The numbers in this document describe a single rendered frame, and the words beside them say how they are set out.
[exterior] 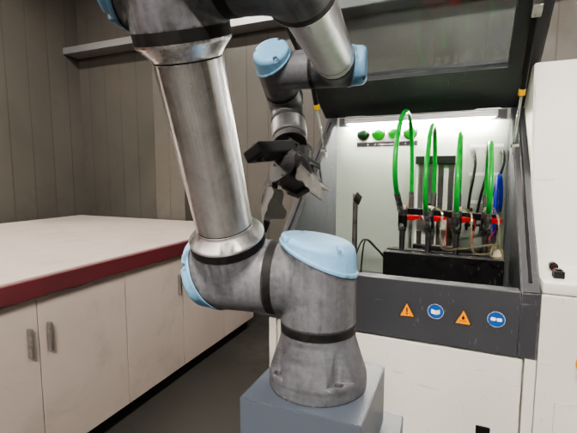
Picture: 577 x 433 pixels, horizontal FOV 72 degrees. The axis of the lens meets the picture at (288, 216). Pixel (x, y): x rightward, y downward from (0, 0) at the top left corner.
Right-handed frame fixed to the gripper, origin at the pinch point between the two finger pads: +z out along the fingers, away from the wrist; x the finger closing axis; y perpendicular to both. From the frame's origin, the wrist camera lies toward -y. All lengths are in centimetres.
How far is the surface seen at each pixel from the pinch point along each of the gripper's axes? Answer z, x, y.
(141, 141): -229, 254, 67
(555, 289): 10, -25, 59
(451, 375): 23, 4, 59
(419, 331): 13, 6, 52
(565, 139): -33, -40, 72
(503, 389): 28, -6, 65
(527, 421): 35, -7, 69
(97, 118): -265, 290, 33
